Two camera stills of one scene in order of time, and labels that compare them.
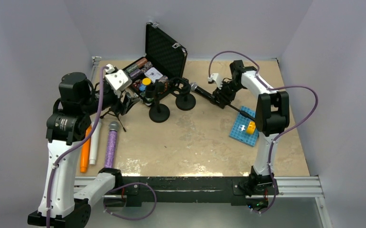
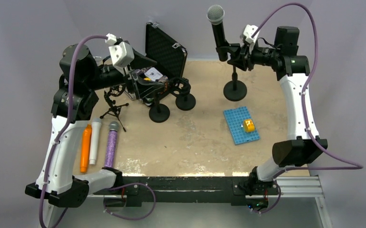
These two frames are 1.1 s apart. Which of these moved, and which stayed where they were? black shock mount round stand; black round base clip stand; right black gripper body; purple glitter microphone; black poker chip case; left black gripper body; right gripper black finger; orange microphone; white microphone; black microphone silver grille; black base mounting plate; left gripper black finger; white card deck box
Moved: right black gripper body; left black gripper body; left gripper black finger; black microphone silver grille; right gripper black finger
Stayed: black base mounting plate; white card deck box; white microphone; purple glitter microphone; orange microphone; black poker chip case; black shock mount round stand; black round base clip stand
